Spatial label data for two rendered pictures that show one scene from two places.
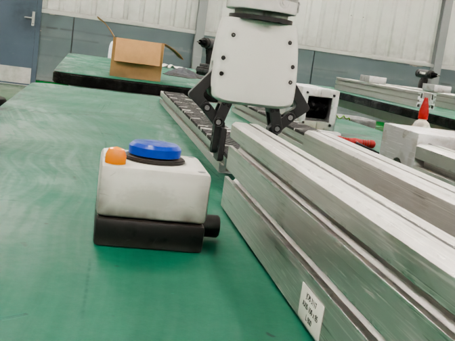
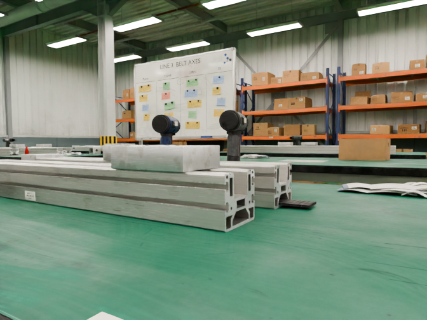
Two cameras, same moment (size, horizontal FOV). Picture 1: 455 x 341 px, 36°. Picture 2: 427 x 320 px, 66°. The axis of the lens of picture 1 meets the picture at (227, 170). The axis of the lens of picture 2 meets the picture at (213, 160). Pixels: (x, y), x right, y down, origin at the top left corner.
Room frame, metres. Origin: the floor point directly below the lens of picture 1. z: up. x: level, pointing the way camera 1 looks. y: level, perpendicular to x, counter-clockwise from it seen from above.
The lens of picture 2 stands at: (-0.43, 0.20, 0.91)
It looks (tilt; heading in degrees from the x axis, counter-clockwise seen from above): 3 degrees down; 313
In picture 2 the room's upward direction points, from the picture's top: straight up
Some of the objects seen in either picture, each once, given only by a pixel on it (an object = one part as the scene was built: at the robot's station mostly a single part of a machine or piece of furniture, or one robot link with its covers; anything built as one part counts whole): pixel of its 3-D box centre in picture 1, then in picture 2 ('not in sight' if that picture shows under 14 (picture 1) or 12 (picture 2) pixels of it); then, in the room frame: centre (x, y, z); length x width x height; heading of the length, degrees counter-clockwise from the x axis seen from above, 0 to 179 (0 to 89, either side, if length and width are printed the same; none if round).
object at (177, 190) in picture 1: (160, 197); not in sight; (0.54, 0.05, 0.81); 0.10 x 0.08 x 0.06; 101
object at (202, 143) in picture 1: (189, 118); not in sight; (1.34, 0.08, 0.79); 0.96 x 0.04 x 0.03; 11
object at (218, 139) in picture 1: (211, 130); not in sight; (0.83, 0.03, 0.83); 0.03 x 0.03 x 0.07; 11
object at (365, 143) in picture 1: (365, 147); not in sight; (1.32, -0.25, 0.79); 0.16 x 0.08 x 0.02; 7
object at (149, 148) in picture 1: (154, 154); not in sight; (0.53, 0.06, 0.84); 0.04 x 0.04 x 0.02
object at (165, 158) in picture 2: not in sight; (166, 164); (0.04, -0.17, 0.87); 0.16 x 0.11 x 0.07; 11
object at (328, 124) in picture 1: (308, 106); not in sight; (1.70, -0.17, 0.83); 0.11 x 0.10 x 0.10; 99
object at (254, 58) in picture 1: (255, 57); not in sight; (0.84, -0.01, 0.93); 0.10 x 0.07 x 0.11; 101
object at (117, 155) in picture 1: (116, 154); not in sight; (0.50, 0.08, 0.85); 0.01 x 0.01 x 0.01
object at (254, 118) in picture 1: (285, 129); not in sight; (1.38, -0.10, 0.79); 0.96 x 0.04 x 0.03; 11
